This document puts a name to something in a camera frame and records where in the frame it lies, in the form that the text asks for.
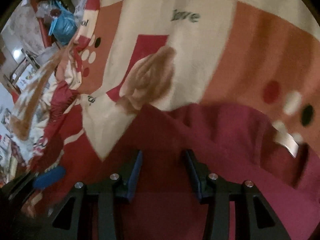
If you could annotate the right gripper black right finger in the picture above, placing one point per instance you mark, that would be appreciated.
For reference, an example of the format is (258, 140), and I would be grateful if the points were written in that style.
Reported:
(243, 204)

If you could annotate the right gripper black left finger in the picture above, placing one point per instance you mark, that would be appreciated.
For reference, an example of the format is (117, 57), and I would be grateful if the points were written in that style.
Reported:
(94, 211)

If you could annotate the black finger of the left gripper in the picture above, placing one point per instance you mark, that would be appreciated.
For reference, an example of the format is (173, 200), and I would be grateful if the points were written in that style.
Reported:
(24, 186)

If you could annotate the maroon long-sleeve sweater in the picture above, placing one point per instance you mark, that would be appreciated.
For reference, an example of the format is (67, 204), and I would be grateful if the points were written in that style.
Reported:
(234, 141)

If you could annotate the brown white checkered blanket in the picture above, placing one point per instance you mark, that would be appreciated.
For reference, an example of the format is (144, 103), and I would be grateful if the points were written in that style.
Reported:
(26, 104)

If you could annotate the blue plastic bag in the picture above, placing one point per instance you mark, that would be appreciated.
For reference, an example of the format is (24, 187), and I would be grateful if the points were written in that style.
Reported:
(63, 25)

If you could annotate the red cream patchwork blanket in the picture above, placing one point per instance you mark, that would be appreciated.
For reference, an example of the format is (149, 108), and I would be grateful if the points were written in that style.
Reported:
(128, 54)

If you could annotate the red wooden chair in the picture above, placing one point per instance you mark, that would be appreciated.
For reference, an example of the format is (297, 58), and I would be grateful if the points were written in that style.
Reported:
(46, 39)

